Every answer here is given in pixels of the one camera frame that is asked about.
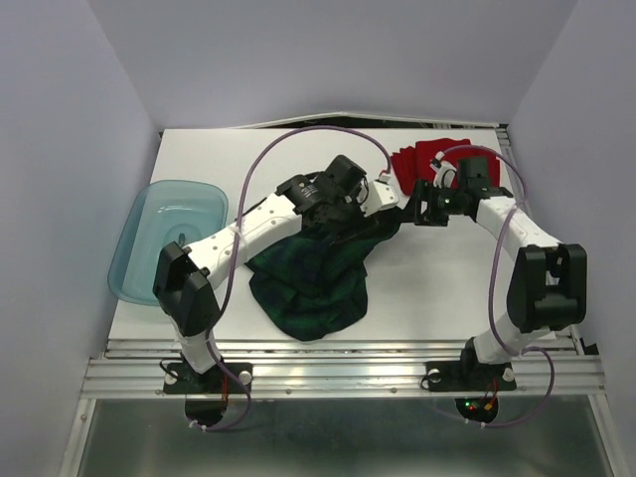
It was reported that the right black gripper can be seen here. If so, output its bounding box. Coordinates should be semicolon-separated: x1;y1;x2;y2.
394;178;465;226

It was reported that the green plaid skirt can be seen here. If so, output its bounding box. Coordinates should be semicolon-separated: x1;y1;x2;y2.
247;209;401;342

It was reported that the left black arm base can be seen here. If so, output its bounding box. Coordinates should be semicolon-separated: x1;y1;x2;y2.
159;360;253;433

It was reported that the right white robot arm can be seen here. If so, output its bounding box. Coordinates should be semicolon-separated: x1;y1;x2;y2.
407;153;587;392

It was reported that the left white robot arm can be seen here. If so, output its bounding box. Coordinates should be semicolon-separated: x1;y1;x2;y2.
152;155;399;392

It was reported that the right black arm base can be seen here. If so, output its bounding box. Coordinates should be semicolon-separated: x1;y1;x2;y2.
419;338;517;425

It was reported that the folded red skirt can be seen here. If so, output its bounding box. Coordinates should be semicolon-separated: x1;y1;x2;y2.
391;138;501;196

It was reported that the blue transparent plastic bin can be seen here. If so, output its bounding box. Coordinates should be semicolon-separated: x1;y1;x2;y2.
107;180;229;306

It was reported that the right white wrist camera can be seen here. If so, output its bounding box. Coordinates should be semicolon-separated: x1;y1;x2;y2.
429;151;457;189

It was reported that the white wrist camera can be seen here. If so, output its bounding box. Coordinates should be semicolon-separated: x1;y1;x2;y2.
429;151;457;189
357;172;399;218

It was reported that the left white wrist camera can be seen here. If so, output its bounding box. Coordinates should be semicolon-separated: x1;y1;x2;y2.
357;172;399;218

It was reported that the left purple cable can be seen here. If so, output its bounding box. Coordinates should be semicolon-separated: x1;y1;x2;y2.
186;126;394;432

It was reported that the purple cable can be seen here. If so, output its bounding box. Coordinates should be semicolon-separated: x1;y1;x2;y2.
431;144;556;428
186;126;394;432

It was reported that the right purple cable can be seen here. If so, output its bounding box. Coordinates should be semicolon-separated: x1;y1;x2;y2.
431;144;556;428

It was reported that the aluminium mounting rail frame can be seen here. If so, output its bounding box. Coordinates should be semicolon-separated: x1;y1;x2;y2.
59;121;617;477

